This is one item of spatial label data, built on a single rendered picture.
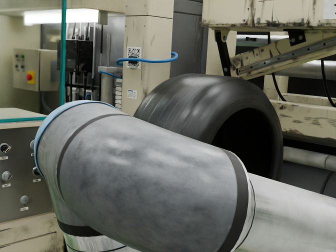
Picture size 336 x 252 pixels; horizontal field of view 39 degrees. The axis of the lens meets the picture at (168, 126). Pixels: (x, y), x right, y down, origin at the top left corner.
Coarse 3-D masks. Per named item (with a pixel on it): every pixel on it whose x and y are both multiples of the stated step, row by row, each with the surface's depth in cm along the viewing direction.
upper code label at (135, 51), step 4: (128, 48) 169; (132, 48) 168; (136, 48) 166; (140, 48) 165; (128, 52) 169; (132, 52) 168; (136, 52) 166; (140, 52) 165; (140, 56) 165; (128, 64) 170; (132, 64) 168; (136, 64) 167
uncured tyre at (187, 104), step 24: (168, 96) 143; (192, 96) 137; (216, 96) 138; (240, 96) 143; (264, 96) 153; (144, 120) 142; (168, 120) 136; (192, 120) 133; (216, 120) 135; (240, 120) 177; (264, 120) 157; (216, 144) 182; (240, 144) 181; (264, 144) 173; (264, 168) 174
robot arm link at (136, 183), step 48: (96, 144) 42; (144, 144) 41; (192, 144) 43; (96, 192) 41; (144, 192) 40; (192, 192) 40; (240, 192) 41; (288, 192) 48; (144, 240) 41; (192, 240) 40; (240, 240) 43; (288, 240) 46
